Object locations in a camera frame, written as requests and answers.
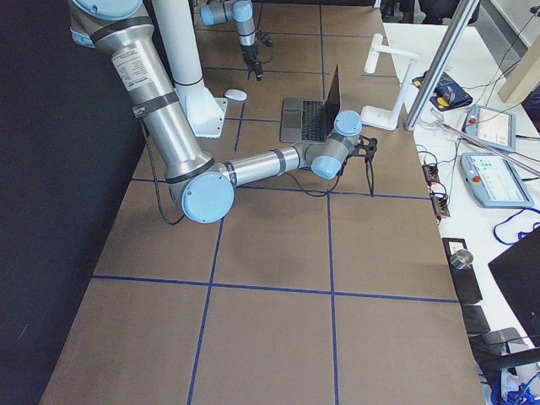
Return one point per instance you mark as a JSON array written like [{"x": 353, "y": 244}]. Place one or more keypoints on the far teach pendant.
[{"x": 494, "y": 127}]

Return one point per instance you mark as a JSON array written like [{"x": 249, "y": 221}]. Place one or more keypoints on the teach pendant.
[
  {"x": 494, "y": 182},
  {"x": 494, "y": 127}
]

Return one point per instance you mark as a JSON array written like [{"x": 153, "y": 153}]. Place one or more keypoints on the grey laptop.
[{"x": 310, "y": 120}]

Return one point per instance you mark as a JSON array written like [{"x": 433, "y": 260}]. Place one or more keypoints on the white computer mouse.
[{"x": 235, "y": 94}]

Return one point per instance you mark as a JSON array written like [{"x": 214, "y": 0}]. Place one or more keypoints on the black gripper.
[{"x": 250, "y": 54}]

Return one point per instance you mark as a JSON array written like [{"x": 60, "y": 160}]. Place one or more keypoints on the blue yellow pouch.
[{"x": 448, "y": 94}]

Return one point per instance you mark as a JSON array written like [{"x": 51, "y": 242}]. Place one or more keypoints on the aluminium frame post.
[{"x": 459, "y": 22}]

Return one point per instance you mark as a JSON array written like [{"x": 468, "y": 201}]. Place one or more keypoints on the black orange connector strip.
[{"x": 438, "y": 194}]

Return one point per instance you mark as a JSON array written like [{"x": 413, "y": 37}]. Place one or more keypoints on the near teach pendant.
[{"x": 494, "y": 182}]

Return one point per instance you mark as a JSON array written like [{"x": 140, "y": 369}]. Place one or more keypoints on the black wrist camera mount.
[
  {"x": 365, "y": 148},
  {"x": 263, "y": 39}
]

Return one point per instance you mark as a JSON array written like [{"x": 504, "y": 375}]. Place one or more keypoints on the silver metal cylinder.
[{"x": 461, "y": 259}]

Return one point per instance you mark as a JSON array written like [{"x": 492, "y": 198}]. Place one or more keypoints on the black monitor corner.
[{"x": 516, "y": 272}]

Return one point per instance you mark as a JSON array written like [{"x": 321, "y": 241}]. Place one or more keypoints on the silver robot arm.
[
  {"x": 241, "y": 12},
  {"x": 154, "y": 52}
]

